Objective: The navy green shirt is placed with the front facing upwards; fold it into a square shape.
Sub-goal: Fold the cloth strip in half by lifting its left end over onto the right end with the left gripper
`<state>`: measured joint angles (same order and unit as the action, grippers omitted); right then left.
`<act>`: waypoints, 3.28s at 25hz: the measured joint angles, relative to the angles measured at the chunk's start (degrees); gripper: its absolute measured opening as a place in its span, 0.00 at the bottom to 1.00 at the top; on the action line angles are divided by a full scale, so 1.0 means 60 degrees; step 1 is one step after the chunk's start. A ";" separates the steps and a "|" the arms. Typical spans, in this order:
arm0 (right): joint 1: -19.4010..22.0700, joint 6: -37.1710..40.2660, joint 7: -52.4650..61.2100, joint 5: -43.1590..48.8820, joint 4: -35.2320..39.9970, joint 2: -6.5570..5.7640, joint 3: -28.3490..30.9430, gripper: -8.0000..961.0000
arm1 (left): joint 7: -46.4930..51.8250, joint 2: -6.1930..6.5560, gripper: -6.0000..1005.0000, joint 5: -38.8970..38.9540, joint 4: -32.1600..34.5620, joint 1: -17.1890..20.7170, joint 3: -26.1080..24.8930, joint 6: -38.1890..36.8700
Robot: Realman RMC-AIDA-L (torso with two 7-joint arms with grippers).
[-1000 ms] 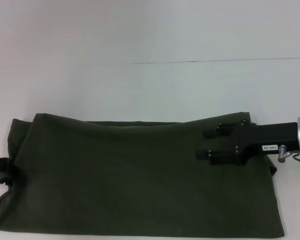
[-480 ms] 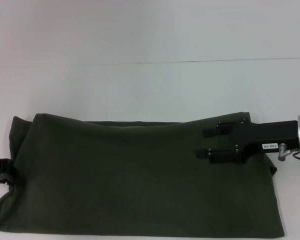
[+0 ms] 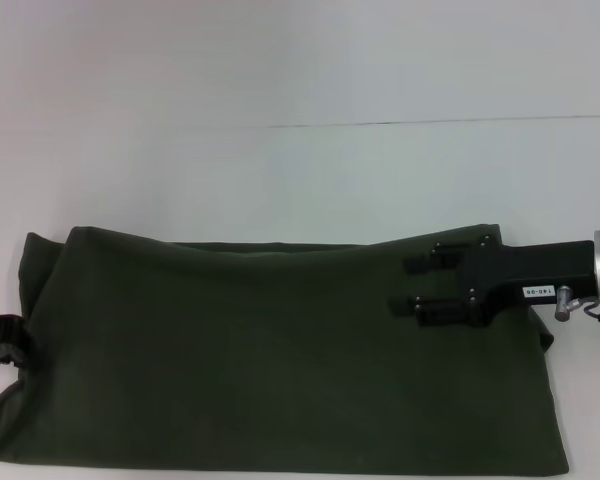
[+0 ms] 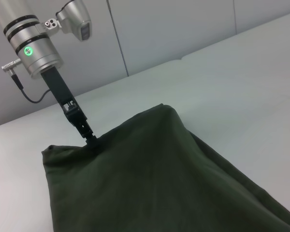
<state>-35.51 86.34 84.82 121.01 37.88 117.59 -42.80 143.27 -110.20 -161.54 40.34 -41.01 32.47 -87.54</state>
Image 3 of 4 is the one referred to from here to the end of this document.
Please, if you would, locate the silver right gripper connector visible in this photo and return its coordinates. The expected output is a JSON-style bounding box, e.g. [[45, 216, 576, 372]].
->
[[553, 284, 577, 322]]

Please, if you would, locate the dark green FREE t-shirt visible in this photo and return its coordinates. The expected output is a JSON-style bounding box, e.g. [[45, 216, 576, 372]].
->
[[0, 222, 556, 480]]

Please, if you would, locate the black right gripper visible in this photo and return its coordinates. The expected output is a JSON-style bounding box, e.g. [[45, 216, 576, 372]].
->
[[387, 234, 599, 330]]

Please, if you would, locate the thin dark cable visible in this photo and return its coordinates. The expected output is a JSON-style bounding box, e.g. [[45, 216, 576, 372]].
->
[[579, 298, 600, 327]]

